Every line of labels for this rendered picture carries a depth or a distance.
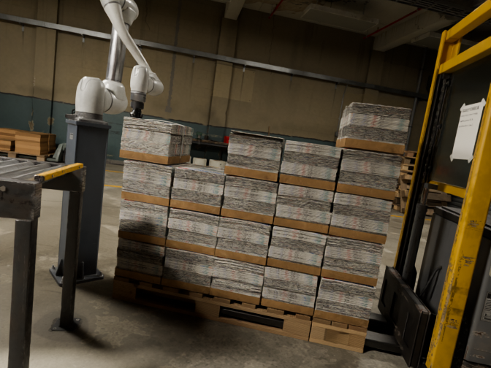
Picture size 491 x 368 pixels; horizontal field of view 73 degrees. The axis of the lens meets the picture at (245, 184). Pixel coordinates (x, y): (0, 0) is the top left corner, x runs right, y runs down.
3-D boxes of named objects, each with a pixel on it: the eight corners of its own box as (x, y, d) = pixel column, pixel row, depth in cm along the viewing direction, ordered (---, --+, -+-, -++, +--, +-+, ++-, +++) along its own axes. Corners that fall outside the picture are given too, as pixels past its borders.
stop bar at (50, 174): (84, 168, 150) (84, 163, 150) (44, 182, 108) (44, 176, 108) (76, 166, 150) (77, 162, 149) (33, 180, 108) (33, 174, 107)
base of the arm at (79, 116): (61, 118, 202) (61, 109, 201) (98, 123, 217) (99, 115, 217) (69, 120, 189) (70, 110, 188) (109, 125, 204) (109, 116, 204)
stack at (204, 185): (140, 273, 232) (153, 156, 222) (306, 307, 217) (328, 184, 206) (109, 298, 194) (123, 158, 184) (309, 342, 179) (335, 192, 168)
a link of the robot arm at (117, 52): (89, 110, 215) (110, 114, 237) (110, 115, 212) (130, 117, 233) (104, -15, 204) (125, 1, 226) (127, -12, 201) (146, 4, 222)
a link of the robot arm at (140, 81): (142, 91, 192) (153, 95, 205) (145, 63, 190) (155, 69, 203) (125, 89, 194) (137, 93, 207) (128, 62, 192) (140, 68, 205)
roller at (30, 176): (61, 177, 152) (71, 171, 152) (9, 196, 106) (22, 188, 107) (54, 168, 151) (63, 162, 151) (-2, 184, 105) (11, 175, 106)
